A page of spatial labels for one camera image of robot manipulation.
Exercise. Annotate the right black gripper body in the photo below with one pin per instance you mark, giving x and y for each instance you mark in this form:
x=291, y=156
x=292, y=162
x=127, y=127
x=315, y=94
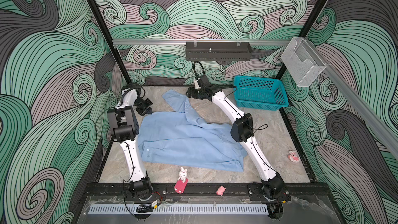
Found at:
x=198, y=93

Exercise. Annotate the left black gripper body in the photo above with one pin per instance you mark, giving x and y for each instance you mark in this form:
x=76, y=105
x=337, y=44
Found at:
x=142, y=107

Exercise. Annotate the light blue long sleeve shirt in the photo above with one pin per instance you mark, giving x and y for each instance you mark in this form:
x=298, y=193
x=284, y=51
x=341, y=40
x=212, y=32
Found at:
x=183, y=138

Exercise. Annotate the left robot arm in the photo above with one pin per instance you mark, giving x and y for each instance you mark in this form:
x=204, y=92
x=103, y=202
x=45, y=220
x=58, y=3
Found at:
x=124, y=129

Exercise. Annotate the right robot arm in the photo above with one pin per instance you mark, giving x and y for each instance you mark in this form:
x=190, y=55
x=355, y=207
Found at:
x=243, y=132

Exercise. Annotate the teal plastic basket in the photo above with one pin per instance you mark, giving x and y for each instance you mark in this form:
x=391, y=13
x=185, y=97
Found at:
x=260, y=93

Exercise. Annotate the small pink pig toy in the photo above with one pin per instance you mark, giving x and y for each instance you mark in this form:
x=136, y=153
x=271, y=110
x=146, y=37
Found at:
x=220, y=191

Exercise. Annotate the pink round toy right side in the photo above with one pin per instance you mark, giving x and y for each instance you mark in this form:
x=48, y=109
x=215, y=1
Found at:
x=293, y=156

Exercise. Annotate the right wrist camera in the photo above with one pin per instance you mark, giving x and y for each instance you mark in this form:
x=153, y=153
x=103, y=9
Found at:
x=196, y=84

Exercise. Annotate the black wall tray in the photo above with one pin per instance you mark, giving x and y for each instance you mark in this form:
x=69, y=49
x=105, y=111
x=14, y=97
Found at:
x=224, y=51

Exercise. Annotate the aluminium rail back wall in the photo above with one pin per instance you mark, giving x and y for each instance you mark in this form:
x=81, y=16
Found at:
x=157, y=41

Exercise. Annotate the aluminium rail wall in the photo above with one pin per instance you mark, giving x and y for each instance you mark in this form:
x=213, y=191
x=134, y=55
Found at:
x=157, y=41
x=351, y=83

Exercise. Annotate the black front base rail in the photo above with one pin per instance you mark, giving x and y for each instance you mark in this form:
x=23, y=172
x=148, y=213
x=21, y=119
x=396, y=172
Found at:
x=201, y=189

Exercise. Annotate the clear acrylic wall holder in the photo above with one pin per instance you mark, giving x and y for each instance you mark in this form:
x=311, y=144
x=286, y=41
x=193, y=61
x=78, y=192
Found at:
x=303, y=61

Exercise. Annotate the white slotted cable duct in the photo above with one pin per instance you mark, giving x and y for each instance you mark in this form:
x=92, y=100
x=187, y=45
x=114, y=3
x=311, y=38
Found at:
x=236, y=209

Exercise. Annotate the aluminium rail right wall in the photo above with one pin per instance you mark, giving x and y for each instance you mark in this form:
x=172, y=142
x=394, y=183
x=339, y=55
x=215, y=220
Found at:
x=351, y=83

